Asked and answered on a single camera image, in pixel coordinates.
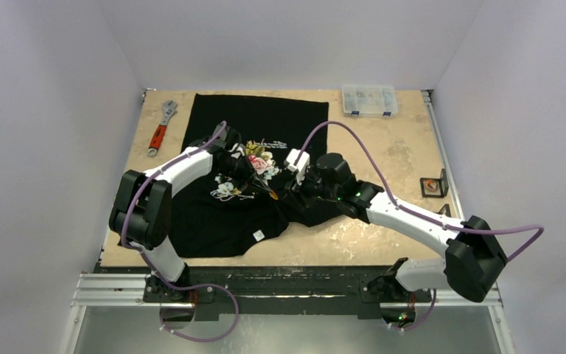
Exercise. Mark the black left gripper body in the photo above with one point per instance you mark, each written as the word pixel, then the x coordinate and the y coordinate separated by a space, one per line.
pixel 238 169

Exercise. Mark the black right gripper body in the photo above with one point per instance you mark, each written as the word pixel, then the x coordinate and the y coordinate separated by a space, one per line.
pixel 305 187

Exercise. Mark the black floral print t-shirt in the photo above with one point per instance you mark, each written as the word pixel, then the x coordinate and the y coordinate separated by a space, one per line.
pixel 211 217

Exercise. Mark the orange yellow round brooch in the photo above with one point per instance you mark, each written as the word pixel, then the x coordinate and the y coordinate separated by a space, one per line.
pixel 273 195

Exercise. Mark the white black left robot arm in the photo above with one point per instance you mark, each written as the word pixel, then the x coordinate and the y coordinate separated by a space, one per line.
pixel 142 209

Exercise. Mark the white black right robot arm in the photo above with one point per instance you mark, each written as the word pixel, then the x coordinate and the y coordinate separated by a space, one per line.
pixel 469 259

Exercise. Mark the clear plastic organizer box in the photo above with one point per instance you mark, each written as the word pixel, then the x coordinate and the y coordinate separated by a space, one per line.
pixel 369 100

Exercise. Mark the black open display case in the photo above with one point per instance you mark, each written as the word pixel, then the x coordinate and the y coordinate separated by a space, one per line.
pixel 443 185

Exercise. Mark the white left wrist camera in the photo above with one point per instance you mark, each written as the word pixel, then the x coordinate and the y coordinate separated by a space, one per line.
pixel 237 151

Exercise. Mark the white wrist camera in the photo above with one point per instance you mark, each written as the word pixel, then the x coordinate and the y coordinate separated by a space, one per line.
pixel 237 151
pixel 297 162

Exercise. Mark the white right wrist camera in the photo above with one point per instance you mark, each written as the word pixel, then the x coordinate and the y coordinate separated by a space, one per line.
pixel 297 162

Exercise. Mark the red handled adjustable wrench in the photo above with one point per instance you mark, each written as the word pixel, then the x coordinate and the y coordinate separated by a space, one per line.
pixel 169 109

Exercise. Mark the aluminium black mounting rail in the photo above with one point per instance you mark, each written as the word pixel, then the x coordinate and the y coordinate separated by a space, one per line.
pixel 367 292

